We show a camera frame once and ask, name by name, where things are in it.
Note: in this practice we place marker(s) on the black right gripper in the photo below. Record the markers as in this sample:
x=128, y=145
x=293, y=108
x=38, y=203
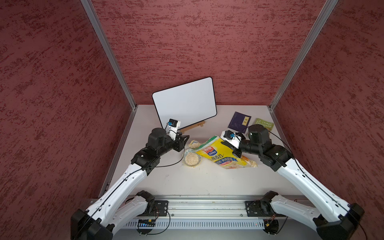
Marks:
x=236, y=151

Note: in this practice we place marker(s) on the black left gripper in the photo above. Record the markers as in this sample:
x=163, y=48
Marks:
x=180, y=143

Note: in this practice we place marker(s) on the yellow oats bag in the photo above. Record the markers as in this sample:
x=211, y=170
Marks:
x=221, y=155

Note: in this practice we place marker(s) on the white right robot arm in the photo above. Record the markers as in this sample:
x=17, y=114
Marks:
x=330, y=216

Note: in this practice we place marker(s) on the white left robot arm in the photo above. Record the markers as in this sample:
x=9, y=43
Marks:
x=144, y=161

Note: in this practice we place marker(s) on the dark blue book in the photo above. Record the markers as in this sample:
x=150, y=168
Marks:
x=239, y=122

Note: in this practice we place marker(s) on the wooden board stand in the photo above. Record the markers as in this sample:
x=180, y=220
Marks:
x=199, y=124

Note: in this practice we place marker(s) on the green illustrated book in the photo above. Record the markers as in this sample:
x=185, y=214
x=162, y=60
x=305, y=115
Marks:
x=268, y=125

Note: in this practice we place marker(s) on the perforated vent strip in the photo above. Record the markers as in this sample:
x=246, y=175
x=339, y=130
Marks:
x=202, y=224

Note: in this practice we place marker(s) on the small circuit board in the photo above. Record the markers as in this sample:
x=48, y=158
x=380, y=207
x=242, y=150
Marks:
x=146, y=223

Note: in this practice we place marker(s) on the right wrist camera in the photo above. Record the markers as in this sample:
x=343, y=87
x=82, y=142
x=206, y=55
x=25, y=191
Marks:
x=231, y=137

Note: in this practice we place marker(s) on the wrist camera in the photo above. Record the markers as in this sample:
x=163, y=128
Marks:
x=231, y=137
x=172, y=128

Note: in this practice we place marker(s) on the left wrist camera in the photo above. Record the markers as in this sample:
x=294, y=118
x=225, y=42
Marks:
x=172, y=128

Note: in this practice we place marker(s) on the white board black frame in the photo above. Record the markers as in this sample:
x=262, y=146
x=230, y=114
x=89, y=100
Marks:
x=189, y=103

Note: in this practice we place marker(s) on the aluminium frame rail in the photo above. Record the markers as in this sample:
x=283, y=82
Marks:
x=180, y=207

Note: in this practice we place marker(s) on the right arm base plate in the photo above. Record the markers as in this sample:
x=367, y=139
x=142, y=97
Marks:
x=259, y=208

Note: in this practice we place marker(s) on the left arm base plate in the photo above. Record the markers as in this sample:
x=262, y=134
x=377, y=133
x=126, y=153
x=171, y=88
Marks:
x=157, y=208

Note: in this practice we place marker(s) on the right corner aluminium post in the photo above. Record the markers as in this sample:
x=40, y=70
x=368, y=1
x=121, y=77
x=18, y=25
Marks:
x=305, y=48

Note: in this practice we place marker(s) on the corner aluminium post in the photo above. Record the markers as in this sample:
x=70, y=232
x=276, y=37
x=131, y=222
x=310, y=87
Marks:
x=97, y=26
x=305, y=48

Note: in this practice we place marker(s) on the left corner aluminium post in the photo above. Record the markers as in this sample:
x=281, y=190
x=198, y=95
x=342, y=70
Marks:
x=97, y=26

